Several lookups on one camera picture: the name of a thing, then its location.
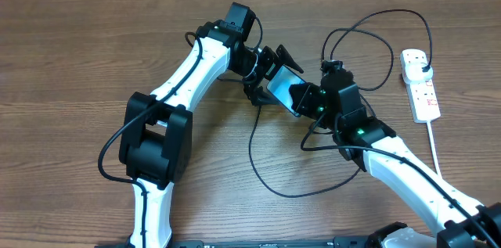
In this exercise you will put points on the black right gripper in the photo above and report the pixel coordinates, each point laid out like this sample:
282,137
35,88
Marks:
300,95

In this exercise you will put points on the blue Galaxy smartphone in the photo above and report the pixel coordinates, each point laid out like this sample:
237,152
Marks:
283,89

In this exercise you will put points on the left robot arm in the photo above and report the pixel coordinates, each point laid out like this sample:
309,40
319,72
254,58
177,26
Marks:
156,139

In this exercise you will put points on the white power strip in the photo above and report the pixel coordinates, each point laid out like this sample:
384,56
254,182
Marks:
422,96

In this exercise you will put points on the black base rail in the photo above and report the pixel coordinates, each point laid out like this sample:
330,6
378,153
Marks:
352,241

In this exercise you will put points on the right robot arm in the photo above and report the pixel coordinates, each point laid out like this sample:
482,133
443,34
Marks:
455,219

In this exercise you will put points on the white charger plug adapter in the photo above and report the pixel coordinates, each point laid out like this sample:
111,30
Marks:
413,73

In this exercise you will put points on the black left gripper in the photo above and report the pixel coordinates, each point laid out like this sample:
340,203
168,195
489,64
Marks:
271,60

